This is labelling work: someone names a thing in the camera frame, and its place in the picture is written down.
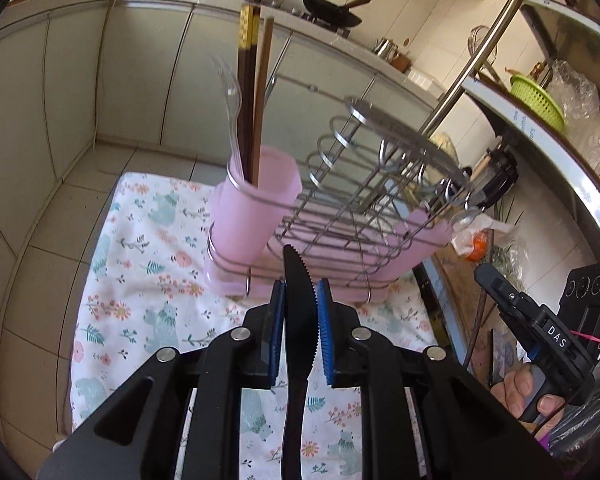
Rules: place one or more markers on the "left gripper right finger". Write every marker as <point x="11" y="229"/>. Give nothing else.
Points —
<point x="343" y="367"/>

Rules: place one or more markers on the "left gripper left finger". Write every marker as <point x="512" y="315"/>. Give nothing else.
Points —
<point x="265" y="323"/>

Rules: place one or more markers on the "black plastic knife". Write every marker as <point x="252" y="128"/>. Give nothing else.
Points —
<point x="301" y="338"/>

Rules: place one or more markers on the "light wooden chopstick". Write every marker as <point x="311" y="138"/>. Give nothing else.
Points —
<point x="259" y="98"/>

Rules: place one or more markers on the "clear plastic fork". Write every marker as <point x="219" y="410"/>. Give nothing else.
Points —
<point x="233" y="104"/>

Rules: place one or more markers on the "dark chopstick gold cap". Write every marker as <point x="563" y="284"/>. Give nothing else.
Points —
<point x="248" y="36"/>

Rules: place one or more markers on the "black plastic spoon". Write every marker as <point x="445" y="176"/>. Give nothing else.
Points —
<point x="464" y="217"/>

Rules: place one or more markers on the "person's right hand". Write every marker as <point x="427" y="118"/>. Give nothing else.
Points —
<point x="516" y="387"/>

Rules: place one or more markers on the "pink drip tray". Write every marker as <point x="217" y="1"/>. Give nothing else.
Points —
<point x="362" y="258"/>

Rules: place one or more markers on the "pink utensil cup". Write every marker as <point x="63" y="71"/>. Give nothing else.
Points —
<point x="245" y="216"/>

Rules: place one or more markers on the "orange white snack bag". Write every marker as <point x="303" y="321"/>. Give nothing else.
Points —
<point x="474" y="243"/>

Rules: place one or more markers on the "green plastic basket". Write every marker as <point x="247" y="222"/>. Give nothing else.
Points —
<point x="526" y="90"/>

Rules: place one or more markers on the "black frying pan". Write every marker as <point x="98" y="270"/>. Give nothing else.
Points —
<point x="334" y="15"/>

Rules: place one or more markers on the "metal wire dish rack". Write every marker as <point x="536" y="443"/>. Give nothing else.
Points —
<point x="370" y="164"/>

